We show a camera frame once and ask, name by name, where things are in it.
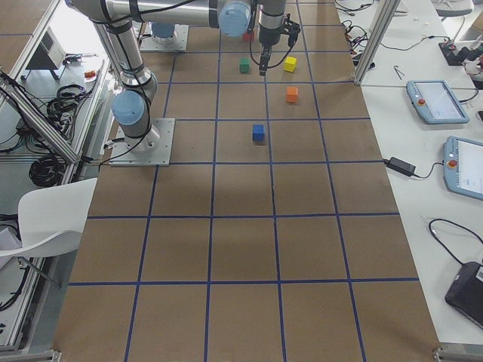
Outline coiled black cables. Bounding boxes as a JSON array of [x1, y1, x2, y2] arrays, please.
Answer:
[[29, 154, 65, 188]]

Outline aluminium frame post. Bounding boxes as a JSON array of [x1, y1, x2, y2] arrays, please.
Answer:
[[354, 0, 400, 85]]

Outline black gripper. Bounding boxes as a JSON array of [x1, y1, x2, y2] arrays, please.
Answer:
[[258, 13, 300, 77]]

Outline upper teach pendant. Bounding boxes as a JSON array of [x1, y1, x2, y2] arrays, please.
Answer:
[[406, 80, 469, 124]]

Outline teach pendant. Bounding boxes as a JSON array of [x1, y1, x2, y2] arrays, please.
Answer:
[[443, 137, 482, 200], [406, 80, 469, 124]]

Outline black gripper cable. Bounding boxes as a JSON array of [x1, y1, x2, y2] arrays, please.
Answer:
[[248, 14, 299, 69]]

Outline green wooden block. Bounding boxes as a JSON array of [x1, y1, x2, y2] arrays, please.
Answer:
[[238, 57, 251, 74]]

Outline black device lower right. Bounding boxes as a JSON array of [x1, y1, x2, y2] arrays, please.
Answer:
[[445, 262, 482, 328]]

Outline blue wooden block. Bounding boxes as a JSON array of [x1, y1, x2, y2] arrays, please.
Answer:
[[252, 124, 266, 143]]

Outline lower teach pendant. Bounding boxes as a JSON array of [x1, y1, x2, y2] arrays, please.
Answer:
[[443, 137, 482, 200]]

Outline grey control box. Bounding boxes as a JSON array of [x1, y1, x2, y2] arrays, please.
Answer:
[[26, 27, 66, 80]]

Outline black power adapter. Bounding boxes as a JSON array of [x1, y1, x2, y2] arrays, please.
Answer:
[[383, 157, 416, 176]]

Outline orange wooden block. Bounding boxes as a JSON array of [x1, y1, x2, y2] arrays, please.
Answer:
[[285, 86, 299, 104]]

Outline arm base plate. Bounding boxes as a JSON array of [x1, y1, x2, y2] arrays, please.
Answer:
[[109, 118, 176, 167], [140, 23, 189, 53]]

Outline yellow wooden block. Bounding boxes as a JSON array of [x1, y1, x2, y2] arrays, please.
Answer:
[[283, 57, 297, 73]]

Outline white chair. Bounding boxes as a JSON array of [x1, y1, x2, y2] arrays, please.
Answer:
[[1, 178, 97, 257]]

